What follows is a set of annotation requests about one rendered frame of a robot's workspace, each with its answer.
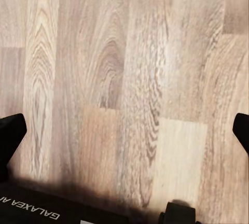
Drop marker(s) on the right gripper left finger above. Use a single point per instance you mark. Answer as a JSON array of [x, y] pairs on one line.
[[12, 131]]

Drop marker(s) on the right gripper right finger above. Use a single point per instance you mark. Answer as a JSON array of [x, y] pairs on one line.
[[241, 129]]

